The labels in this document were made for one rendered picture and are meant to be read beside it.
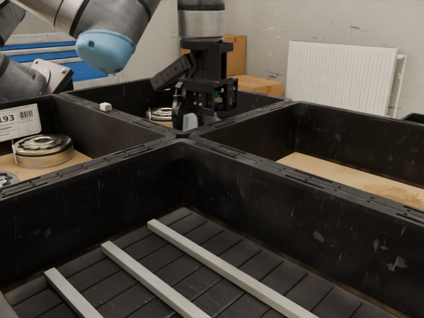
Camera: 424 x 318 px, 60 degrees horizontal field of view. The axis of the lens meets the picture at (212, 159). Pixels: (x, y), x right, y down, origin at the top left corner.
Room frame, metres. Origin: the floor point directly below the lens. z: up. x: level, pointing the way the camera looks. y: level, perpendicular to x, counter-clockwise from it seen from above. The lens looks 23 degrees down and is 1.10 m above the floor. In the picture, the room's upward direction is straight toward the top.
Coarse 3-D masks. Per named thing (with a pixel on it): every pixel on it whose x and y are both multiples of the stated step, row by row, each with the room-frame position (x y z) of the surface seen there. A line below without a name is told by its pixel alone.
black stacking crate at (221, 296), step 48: (48, 192) 0.34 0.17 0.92; (96, 192) 0.37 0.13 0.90; (144, 192) 0.42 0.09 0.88; (192, 192) 0.46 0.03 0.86; (240, 192) 0.40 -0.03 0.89; (288, 192) 0.35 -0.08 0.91; (0, 240) 0.30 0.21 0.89; (48, 240) 0.33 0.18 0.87; (96, 240) 0.37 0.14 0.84; (144, 240) 0.38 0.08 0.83; (192, 240) 0.38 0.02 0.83; (240, 240) 0.38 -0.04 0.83; (288, 240) 0.35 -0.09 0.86; (336, 240) 0.31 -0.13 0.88; (384, 240) 0.28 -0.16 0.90; (0, 288) 0.29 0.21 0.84; (48, 288) 0.30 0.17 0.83; (96, 288) 0.30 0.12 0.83; (144, 288) 0.30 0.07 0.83; (192, 288) 0.30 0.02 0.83; (240, 288) 0.30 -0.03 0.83; (288, 288) 0.30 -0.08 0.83; (336, 288) 0.30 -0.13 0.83; (384, 288) 0.27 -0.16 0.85
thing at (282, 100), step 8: (136, 80) 0.91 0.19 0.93; (144, 80) 0.92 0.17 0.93; (88, 88) 0.81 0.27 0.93; (96, 88) 0.82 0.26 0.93; (104, 88) 0.83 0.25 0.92; (64, 96) 0.74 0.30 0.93; (72, 96) 0.74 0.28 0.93; (256, 96) 0.76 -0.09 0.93; (264, 96) 0.74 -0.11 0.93; (272, 96) 0.74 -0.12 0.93; (88, 104) 0.67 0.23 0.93; (96, 104) 0.67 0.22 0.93; (272, 104) 0.67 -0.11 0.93; (280, 104) 0.67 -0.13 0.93; (112, 112) 0.62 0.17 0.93; (120, 112) 0.61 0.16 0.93; (248, 112) 0.61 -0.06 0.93; (256, 112) 0.61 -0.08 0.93; (136, 120) 0.57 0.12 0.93; (144, 120) 0.57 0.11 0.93; (224, 120) 0.57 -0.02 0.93; (232, 120) 0.57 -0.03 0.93; (160, 128) 0.53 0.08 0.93; (168, 128) 0.53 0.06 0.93; (200, 128) 0.53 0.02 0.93; (184, 136) 0.50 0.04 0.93
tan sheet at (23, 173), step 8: (0, 160) 0.64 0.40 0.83; (8, 160) 0.64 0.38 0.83; (72, 160) 0.64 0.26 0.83; (80, 160) 0.64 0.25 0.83; (88, 160) 0.64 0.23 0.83; (0, 168) 0.60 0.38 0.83; (8, 168) 0.60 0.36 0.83; (16, 168) 0.60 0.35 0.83; (24, 168) 0.60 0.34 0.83; (32, 168) 0.60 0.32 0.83; (40, 168) 0.60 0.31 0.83; (48, 168) 0.60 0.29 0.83; (56, 168) 0.60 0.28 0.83; (24, 176) 0.57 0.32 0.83; (32, 176) 0.57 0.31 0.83
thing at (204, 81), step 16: (192, 48) 0.59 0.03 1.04; (208, 48) 0.59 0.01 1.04; (224, 48) 0.59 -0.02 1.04; (208, 64) 0.60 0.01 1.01; (224, 64) 0.60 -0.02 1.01; (192, 80) 0.60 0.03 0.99; (208, 80) 0.60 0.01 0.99; (224, 80) 0.59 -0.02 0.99; (192, 96) 0.61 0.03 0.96; (208, 96) 0.59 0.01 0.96; (224, 96) 0.61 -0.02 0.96; (208, 112) 0.57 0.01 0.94
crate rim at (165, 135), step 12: (36, 96) 0.74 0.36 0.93; (48, 96) 0.74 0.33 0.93; (60, 96) 0.74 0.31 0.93; (84, 108) 0.65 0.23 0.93; (96, 108) 0.64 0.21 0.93; (120, 120) 0.57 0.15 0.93; (132, 120) 0.57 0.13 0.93; (156, 132) 0.51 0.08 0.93; (168, 132) 0.50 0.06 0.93; (144, 144) 0.45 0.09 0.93; (108, 156) 0.41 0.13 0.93; (72, 168) 0.38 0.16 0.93; (24, 180) 0.35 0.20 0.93; (36, 180) 0.35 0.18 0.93; (0, 192) 0.32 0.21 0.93
